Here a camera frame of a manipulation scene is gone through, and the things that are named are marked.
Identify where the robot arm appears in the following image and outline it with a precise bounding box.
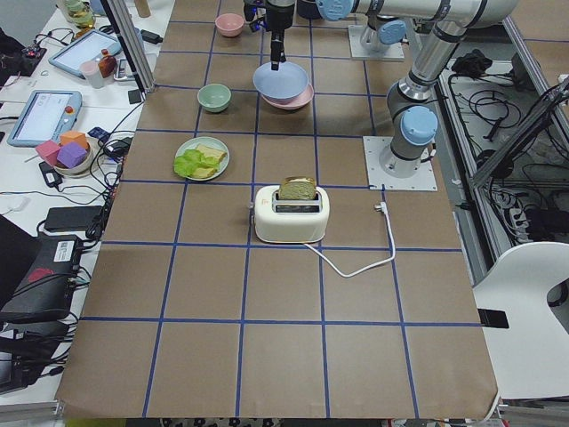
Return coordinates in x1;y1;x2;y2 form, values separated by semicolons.
316;0;517;82
388;20;466;162

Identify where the black power adapter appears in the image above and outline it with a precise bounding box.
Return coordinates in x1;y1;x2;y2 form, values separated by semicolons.
140;30;163;44

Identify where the teach pendant tablet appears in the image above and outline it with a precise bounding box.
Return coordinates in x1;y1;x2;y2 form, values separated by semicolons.
48;29;122;78
7;90;83;148

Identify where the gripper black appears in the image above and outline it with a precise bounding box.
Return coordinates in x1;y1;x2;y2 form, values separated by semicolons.
243;0;295;71

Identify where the pink cup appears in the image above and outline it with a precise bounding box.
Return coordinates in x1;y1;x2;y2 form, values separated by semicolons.
79;60;104;89

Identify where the green bowl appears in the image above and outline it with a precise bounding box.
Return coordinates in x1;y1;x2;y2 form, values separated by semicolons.
197;84;232;113

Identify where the lettuce leaf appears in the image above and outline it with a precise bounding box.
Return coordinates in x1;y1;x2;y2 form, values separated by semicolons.
173;149;204;177

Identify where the toast slice in toaster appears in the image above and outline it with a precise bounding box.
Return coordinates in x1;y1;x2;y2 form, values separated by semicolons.
277;176;317;200

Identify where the white toaster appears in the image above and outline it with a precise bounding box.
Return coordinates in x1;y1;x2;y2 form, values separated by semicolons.
253;185;330;244

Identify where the white chair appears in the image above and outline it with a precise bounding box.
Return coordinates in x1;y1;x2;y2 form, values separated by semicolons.
474;242;568;399

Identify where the far teach pendant tablet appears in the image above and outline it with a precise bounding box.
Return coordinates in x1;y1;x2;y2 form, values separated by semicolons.
48;29;122;78

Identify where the near teach pendant tablet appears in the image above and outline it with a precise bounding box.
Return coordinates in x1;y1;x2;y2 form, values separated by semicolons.
7;90;83;148

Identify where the brown bottle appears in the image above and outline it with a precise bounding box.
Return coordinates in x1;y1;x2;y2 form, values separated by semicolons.
98;49;117;78

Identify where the bread slice on plate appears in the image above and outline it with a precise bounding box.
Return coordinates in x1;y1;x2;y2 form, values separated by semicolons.
190;144;227;179

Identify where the pink bowl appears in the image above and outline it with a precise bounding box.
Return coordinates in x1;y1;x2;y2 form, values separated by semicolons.
215;13;244;37

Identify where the bowl of foam cubes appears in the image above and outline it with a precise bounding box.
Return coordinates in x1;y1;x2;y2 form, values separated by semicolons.
36;131;94;177

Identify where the white toaster power cord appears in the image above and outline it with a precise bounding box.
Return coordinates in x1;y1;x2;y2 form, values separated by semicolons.
303;202;397;278

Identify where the pink plate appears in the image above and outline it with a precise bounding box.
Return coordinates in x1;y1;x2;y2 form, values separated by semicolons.
261;84;314;110

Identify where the aluminium frame post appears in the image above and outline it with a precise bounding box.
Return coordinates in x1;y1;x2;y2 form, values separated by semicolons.
101;0;156;94

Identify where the blue plate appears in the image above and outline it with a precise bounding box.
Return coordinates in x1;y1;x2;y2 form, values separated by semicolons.
252;62;309;101

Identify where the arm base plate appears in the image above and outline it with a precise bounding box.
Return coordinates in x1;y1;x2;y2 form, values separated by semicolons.
349;25;405;61
363;136;437;191

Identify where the green plate with food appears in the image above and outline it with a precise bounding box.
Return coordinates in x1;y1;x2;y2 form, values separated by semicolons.
174;136;230;181

